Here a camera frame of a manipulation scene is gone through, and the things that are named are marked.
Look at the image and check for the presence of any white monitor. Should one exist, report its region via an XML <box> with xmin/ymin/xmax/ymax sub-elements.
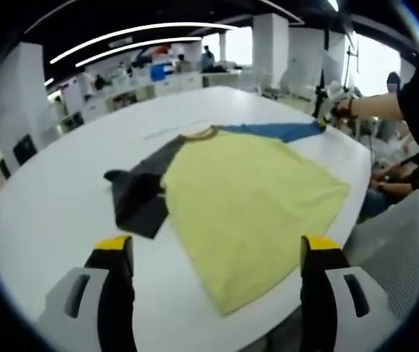
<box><xmin>319</xmin><ymin>51</ymin><xmax>338</xmax><ymax>89</ymax></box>

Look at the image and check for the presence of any long ceiling light strip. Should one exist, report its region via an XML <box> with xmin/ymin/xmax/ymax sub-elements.
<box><xmin>50</xmin><ymin>22</ymin><xmax>240</xmax><ymax>65</ymax></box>

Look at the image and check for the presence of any row of white cabinets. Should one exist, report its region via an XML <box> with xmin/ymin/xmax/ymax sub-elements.
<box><xmin>81</xmin><ymin>71</ymin><xmax>203</xmax><ymax>122</ymax></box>

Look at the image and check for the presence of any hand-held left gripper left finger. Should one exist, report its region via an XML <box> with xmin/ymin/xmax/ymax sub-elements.
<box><xmin>35</xmin><ymin>234</ymin><xmax>137</xmax><ymax>352</ymax></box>

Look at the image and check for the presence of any short ceiling light strip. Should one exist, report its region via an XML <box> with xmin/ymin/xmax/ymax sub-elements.
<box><xmin>75</xmin><ymin>35</ymin><xmax>203</xmax><ymax>69</ymax></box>

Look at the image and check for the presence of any black chair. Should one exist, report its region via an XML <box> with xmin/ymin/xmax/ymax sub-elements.
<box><xmin>12</xmin><ymin>133</ymin><xmax>37</xmax><ymax>166</ymax></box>

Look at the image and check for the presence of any grey office chair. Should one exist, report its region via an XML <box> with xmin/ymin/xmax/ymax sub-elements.
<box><xmin>352</xmin><ymin>190</ymin><xmax>419</xmax><ymax>320</ymax></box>

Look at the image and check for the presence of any black stand pole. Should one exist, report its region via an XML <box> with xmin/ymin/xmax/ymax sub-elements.
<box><xmin>343</xmin><ymin>32</ymin><xmax>361</xmax><ymax>89</ymax></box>

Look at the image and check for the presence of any yellow blue grey garment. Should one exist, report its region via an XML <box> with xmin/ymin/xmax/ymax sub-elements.
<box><xmin>103</xmin><ymin>122</ymin><xmax>352</xmax><ymax>317</ymax></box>

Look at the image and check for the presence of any person's right hand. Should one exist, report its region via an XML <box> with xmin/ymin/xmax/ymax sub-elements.
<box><xmin>332</xmin><ymin>98</ymin><xmax>351</xmax><ymax>120</ymax></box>

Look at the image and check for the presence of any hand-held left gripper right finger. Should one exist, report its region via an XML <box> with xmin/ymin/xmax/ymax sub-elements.
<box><xmin>299</xmin><ymin>234</ymin><xmax>393</xmax><ymax>352</ymax></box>

